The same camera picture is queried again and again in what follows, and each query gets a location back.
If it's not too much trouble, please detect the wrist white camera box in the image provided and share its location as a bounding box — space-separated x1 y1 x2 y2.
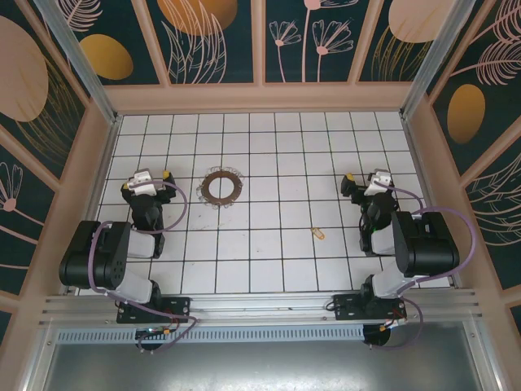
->
364 169 394 197
127 168 164 196

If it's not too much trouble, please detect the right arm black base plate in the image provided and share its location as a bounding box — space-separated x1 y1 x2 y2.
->
332 293 408 323

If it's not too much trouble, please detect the slotted grey cable duct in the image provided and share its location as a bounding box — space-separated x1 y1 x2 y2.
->
55 325 366 344

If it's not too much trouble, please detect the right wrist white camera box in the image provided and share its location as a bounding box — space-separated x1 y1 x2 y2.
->
364 169 394 197

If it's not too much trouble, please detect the aluminium mounting rail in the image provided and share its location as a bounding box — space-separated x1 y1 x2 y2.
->
40 288 484 327

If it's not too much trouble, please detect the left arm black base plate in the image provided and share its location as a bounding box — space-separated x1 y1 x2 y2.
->
116 296 191 325

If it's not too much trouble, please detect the aluminium corner post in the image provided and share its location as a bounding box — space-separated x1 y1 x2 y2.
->
42 0 123 125
400 0 467 120

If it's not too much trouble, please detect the grey metal sheet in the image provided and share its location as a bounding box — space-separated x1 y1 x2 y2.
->
38 340 489 391

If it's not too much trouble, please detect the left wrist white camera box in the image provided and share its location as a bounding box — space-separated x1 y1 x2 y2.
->
127 168 164 196

